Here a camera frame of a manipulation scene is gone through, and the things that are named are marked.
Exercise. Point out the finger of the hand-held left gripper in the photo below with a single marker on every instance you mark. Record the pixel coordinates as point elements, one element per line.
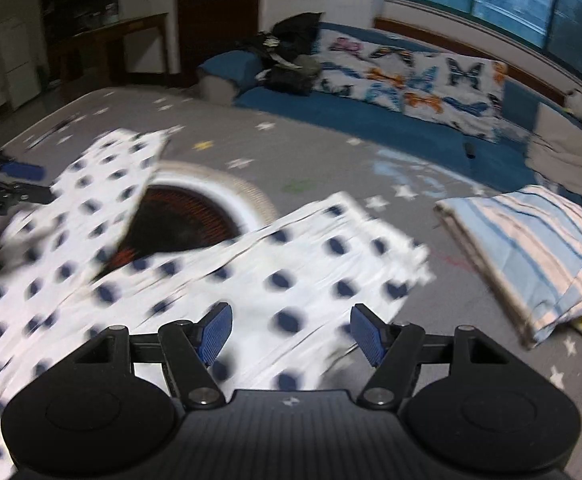
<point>16,191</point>
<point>23,171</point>

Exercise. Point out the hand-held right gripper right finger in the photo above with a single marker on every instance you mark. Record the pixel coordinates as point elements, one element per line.
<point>368,332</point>

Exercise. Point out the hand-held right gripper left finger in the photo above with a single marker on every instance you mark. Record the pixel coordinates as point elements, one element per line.
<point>216,331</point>

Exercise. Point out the white polka dot pants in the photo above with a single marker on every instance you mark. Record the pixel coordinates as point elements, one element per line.
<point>296,280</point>

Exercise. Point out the white cabinet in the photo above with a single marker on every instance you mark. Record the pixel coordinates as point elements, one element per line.
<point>16,60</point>

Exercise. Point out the round built-in table stove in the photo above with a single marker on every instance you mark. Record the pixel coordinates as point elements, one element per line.
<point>191,215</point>

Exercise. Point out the grey star-print tablecloth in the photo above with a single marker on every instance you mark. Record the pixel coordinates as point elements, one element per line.
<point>321,175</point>

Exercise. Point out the wooden side desk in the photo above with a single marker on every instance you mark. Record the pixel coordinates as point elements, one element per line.
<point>121,27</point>

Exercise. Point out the folded striped cloth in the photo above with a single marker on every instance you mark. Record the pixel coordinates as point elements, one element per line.
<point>531,245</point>

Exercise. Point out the blue sofa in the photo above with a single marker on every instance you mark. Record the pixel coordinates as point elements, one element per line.
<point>371,120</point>

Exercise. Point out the dark wooden door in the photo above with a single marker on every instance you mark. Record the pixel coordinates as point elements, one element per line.
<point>211,20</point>

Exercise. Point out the butterfly print cushion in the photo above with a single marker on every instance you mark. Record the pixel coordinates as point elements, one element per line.
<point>421,85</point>

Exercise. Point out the grey cushion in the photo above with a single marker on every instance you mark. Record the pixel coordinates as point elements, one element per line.
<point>561,145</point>

